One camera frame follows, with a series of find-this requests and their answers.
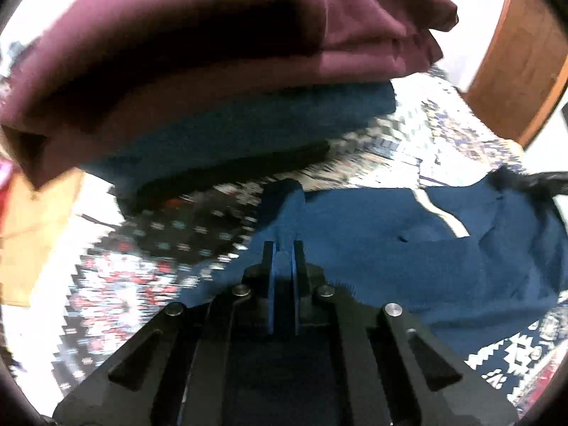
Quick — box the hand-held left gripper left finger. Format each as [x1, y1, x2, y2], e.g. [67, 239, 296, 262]
[53, 240, 277, 426]

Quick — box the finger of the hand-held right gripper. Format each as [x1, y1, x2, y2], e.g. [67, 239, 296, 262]
[526, 169, 568, 197]

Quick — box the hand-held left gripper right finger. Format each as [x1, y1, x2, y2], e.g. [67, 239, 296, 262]
[290, 240, 520, 426]

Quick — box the navy blue garment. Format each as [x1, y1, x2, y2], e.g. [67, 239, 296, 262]
[195, 169, 568, 358]

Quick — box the wooden board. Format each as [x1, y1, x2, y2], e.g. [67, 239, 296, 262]
[461, 0, 568, 150]

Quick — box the dark folded garment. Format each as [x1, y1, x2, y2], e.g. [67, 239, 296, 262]
[119, 140, 332, 214]

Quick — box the patterned blanket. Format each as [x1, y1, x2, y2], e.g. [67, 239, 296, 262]
[0, 40, 568, 409]

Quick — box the blue folded garment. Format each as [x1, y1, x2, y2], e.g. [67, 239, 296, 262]
[82, 81, 397, 197]

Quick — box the beige cloth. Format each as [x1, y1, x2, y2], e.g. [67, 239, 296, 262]
[0, 169, 86, 308]

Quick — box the maroon folded garment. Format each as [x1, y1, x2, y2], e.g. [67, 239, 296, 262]
[0, 0, 459, 190]

